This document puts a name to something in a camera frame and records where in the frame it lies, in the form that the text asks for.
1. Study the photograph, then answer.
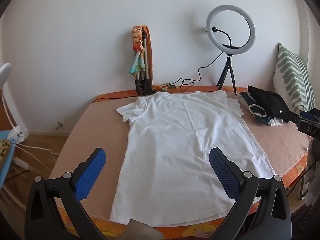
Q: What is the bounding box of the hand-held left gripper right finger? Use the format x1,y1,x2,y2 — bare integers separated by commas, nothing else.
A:
209,147,292,240

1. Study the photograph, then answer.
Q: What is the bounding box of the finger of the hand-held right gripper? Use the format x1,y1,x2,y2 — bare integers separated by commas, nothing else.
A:
301,110,320,122
287,111,304,126

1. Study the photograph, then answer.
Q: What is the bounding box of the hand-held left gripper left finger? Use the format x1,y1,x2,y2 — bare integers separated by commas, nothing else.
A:
24,148,107,240

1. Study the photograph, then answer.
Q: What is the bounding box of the white t-shirt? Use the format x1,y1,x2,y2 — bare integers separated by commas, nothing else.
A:
109,90,277,228

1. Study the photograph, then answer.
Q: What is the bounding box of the black garment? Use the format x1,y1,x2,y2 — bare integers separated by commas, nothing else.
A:
247,85,294,123

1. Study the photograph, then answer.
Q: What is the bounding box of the pink blanket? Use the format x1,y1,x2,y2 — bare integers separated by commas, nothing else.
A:
47,90,314,220

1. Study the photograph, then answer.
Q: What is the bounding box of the green patterned pillow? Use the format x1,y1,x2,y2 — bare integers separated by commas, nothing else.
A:
272,42,316,114

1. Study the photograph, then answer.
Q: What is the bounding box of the teal garment with white trim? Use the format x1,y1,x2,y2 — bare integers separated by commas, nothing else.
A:
239,91,273,125

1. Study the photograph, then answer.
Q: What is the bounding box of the white power strip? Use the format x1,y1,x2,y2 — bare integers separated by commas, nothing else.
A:
12,156,31,172

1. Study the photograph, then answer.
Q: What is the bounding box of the brown cloth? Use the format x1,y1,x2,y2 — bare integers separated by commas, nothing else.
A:
127,219,164,240

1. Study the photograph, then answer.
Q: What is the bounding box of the blue chair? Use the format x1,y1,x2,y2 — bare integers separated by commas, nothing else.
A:
0,130,17,188

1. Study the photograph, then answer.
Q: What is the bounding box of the small black tripod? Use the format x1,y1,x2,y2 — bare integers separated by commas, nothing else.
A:
216,54,237,96

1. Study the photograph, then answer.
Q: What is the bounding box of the patterned beige cloth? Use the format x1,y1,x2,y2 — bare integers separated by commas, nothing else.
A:
0,140,10,157

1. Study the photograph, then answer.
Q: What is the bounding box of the folded silver tripod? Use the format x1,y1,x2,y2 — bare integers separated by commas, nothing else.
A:
135,31,157,96

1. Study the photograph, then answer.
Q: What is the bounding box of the colourful scarf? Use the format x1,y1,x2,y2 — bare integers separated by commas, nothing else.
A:
129,25,148,76

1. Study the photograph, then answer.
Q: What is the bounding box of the white lamp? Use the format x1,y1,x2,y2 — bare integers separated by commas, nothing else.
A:
0,62,25,142

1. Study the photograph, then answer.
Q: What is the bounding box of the white cable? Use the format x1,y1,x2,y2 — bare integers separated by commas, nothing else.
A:
15,142,59,157

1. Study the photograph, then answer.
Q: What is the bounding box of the black cable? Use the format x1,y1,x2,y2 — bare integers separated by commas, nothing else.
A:
90,51,225,104

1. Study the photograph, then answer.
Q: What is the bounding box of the white ring light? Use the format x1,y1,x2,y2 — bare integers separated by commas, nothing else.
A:
205,4,256,55

